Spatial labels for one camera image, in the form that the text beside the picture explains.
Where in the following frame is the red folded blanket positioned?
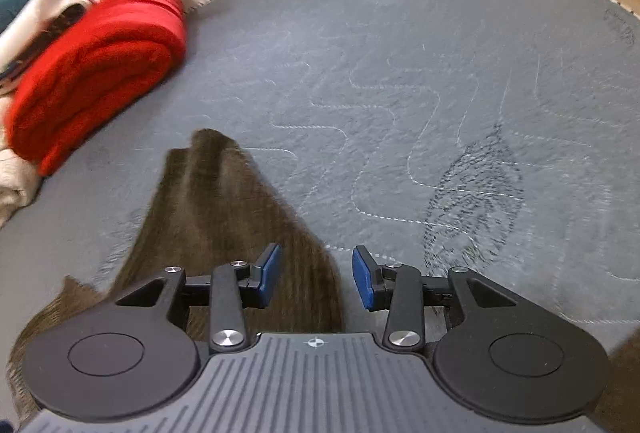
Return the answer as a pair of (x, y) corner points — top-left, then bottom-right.
(7, 0), (188, 177)

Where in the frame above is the white crumpled cloth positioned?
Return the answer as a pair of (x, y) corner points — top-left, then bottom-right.
(0, 0), (121, 81)

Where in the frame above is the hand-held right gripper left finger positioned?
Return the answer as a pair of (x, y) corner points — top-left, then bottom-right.
(116, 243), (282, 355)

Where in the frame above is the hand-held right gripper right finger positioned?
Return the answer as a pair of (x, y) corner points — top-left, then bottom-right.
(352, 245), (527, 354)

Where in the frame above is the cream folded cloth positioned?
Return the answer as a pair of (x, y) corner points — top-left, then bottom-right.
(0, 147), (47, 228)

